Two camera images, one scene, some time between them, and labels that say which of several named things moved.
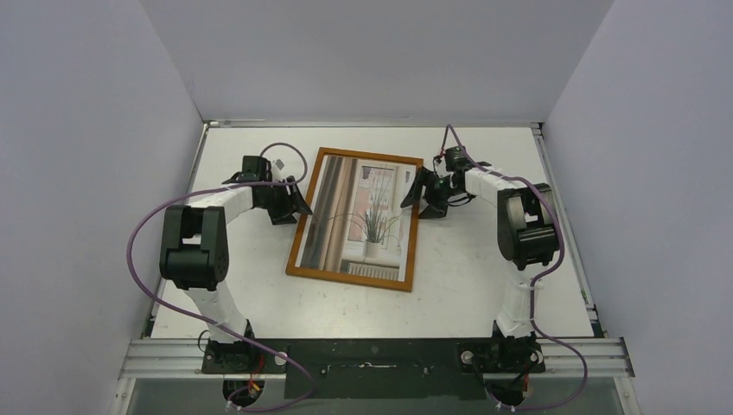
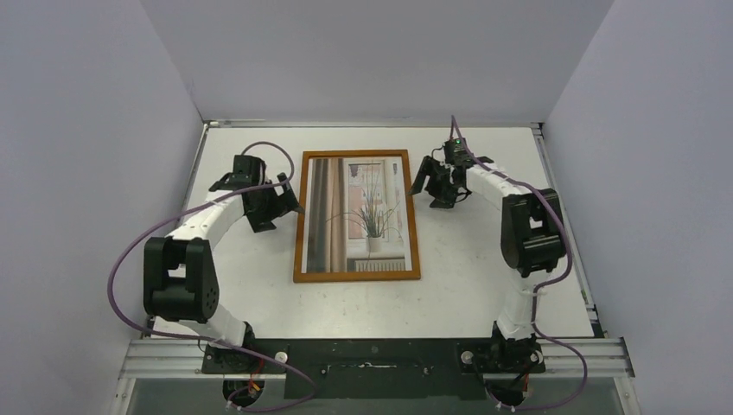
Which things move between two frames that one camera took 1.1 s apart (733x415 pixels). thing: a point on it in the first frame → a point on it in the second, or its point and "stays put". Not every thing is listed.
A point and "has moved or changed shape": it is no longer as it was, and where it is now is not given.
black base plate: (377, 368) stays put
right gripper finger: (415, 195) → (423, 173)
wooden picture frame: (358, 279) has moved or changed shape
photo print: (361, 221) stays put
